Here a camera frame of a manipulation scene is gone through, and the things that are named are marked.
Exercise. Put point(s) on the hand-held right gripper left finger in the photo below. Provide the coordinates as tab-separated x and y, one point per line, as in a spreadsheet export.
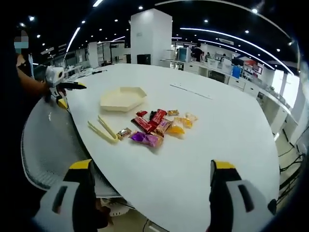
72	205

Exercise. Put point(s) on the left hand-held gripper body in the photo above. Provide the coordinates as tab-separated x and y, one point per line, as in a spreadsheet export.
54	76

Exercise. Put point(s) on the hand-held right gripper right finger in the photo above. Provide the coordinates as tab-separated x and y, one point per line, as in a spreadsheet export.
231	207

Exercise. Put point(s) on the beige hexagonal container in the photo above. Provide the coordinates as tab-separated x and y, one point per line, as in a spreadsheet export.
120	102

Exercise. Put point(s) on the cream plastic food tongs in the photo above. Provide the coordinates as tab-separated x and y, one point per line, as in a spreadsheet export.
106	134

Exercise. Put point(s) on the pile of food snack packets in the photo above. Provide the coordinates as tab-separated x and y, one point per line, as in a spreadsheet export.
157	126

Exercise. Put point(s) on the grey mesh chair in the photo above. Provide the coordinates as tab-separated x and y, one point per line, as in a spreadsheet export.
48	145

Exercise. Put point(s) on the person's dark clothed torso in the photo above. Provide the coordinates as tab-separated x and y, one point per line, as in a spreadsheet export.
9	101

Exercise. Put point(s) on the black cabinet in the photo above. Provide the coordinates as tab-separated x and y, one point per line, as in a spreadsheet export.
144	59

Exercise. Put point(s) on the white square pillar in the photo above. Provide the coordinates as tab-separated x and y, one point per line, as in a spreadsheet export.
150	36

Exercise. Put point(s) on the computer monitor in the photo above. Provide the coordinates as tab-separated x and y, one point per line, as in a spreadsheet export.
184	54

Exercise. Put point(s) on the blue box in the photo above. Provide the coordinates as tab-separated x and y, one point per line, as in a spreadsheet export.
236	71

